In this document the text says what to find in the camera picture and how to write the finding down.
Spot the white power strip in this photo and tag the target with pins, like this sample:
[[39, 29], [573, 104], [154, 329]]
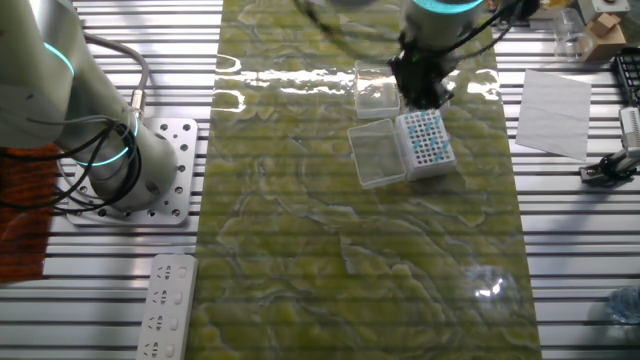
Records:
[[165, 310]]

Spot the clear plastic cup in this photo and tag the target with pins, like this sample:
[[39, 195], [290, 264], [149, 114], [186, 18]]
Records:
[[570, 35]]

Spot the brown wooden board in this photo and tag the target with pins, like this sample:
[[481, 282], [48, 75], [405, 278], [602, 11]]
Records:
[[25, 235]]

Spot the clear plastic rack lid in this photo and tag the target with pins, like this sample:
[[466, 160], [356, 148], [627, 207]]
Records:
[[377, 97], [376, 155]]

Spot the small silver camera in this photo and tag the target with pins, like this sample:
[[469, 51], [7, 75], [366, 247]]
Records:
[[631, 130]]

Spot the silver camera mount base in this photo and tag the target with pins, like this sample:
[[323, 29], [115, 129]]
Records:
[[590, 173]]

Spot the clear water bottle blue cap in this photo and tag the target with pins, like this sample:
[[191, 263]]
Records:
[[626, 305]]

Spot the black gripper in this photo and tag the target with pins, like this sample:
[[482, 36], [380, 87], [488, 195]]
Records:
[[420, 75]]

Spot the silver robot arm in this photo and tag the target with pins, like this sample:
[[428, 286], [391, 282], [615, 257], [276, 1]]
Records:
[[100, 125]]

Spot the white paper sheet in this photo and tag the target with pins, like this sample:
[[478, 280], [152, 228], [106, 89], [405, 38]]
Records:
[[552, 117]]

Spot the black keyboard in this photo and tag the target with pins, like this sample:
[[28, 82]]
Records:
[[629, 75]]

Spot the green marble pattern mat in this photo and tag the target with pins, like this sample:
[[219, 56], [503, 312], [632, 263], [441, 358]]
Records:
[[325, 250]]

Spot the white box device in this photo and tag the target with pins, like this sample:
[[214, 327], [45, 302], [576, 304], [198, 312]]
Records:
[[602, 6]]

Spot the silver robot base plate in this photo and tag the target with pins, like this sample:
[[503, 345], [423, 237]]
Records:
[[182, 175]]

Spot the white pipette tip rack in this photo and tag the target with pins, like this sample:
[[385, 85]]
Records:
[[425, 164]]

